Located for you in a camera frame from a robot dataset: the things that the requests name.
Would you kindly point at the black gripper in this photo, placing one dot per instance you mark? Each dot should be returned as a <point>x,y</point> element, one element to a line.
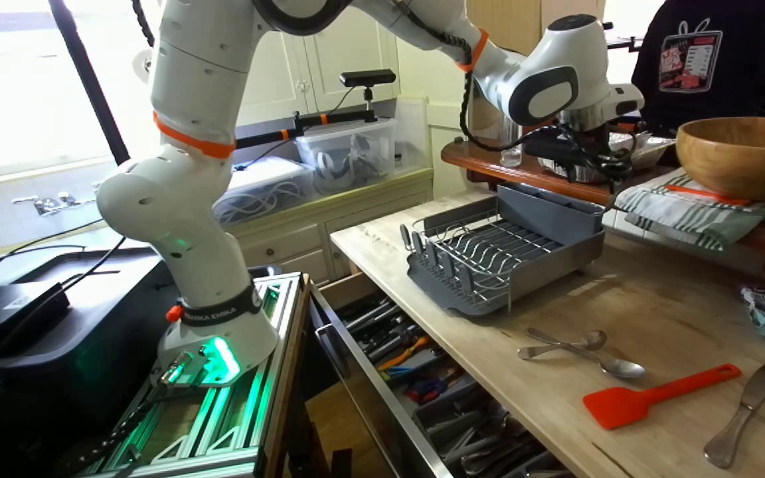
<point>600,153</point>

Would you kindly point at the wooden bowl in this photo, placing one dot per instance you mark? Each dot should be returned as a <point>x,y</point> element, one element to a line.
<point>737,160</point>

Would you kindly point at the black stereo camera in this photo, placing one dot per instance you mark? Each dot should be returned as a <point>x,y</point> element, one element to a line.
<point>370,78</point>

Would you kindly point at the red plastic strip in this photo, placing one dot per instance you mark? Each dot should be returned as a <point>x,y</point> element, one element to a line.
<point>691,190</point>

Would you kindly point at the flat black box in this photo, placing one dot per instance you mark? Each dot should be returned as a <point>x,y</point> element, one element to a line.
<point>1,314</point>

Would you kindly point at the silver fork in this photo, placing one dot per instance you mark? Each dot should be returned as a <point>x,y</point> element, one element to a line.
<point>543,352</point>

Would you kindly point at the orange kitchen tool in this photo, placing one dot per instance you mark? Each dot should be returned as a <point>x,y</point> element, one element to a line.
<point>406,352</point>

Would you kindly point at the green white striped towel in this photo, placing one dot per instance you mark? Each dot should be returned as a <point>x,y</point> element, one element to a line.
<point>691,216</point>

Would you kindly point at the dark utensil organiser tray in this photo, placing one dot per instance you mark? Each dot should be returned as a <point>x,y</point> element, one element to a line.
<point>373,323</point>

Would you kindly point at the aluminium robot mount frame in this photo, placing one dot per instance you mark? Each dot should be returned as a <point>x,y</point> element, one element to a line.
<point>225,425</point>

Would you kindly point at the silver butter knife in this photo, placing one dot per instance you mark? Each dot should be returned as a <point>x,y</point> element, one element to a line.
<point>755,395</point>

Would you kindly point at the clear plastic storage bin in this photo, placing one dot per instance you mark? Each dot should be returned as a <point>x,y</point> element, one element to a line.
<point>258,190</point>
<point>346,160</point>

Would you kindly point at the light wooden board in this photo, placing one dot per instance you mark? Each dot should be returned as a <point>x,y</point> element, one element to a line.
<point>505,23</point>

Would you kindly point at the black side table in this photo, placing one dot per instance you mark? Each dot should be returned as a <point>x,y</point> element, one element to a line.
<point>47,388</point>

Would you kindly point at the black diagonal pole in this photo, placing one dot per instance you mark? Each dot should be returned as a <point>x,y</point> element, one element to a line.
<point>91,83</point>

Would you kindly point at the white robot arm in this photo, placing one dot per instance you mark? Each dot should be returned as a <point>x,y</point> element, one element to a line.
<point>199,88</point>

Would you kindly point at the grey cutlery organiser tray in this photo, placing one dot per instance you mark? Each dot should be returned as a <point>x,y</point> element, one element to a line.
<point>452,415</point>

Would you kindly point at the red silicone spatula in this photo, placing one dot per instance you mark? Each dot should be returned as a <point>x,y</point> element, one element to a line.
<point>617,407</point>

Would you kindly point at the cream drawer cabinet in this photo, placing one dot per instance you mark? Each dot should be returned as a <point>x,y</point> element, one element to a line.
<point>294,240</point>

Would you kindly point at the open kitchen drawer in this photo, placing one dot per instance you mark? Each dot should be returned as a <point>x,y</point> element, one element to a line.
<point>365,388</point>

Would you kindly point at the person in black t-shirt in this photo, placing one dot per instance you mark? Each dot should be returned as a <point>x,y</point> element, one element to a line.
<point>755,80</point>

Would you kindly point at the silver spoon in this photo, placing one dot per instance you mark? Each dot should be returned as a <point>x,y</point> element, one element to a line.
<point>628,371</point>

